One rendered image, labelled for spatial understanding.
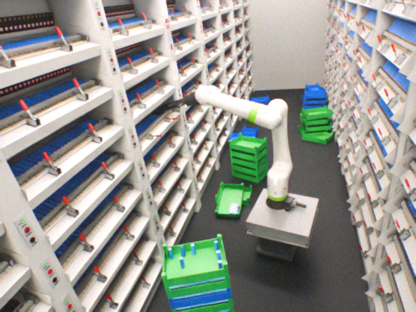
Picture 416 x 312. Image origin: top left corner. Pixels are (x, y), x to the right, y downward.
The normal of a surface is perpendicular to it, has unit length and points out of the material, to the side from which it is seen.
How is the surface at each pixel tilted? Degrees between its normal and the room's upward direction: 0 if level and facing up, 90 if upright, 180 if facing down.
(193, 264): 0
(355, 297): 0
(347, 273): 0
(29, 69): 108
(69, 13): 90
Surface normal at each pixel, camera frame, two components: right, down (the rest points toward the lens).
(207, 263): -0.13, -0.87
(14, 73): 0.95, 0.29
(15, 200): 0.95, 0.02
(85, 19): -0.27, 0.48
